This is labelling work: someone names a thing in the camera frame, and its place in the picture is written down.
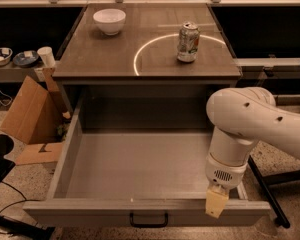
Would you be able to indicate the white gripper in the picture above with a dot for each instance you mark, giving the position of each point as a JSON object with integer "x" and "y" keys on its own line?
{"x": 223, "y": 175}

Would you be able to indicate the grey top drawer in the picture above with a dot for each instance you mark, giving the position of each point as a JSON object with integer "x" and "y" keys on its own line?
{"x": 137, "y": 162}

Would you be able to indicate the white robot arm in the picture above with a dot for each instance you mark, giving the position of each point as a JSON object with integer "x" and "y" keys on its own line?
{"x": 242, "y": 117}

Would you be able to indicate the grey drawer cabinet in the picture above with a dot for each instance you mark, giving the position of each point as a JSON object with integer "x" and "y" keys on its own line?
{"x": 133, "y": 80}

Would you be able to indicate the crumpled soda can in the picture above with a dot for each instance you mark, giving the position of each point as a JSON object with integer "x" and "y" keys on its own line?
{"x": 188, "y": 42}

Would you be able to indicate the brown cardboard box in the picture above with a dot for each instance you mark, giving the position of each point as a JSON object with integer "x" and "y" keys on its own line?
{"x": 37, "y": 117}

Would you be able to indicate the white ceramic bowl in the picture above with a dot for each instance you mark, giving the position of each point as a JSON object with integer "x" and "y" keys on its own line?
{"x": 110, "y": 21}

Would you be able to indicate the black stand leg left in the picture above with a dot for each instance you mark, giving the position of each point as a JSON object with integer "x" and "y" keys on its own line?
{"x": 15, "y": 227}

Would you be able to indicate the white paper cup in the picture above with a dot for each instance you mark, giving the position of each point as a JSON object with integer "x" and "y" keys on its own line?
{"x": 46, "y": 55}

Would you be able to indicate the blue bowl right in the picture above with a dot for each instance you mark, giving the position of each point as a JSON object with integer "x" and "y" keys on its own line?
{"x": 26, "y": 59}

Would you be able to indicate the blue bowl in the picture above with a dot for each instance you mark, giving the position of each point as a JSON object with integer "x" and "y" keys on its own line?
{"x": 5, "y": 55}
{"x": 26, "y": 59}

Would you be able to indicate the grey side shelf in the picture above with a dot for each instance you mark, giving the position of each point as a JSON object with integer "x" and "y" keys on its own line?
{"x": 15, "y": 74}

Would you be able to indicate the blue bowl left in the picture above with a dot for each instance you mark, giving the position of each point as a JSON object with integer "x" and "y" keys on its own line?
{"x": 5, "y": 55}

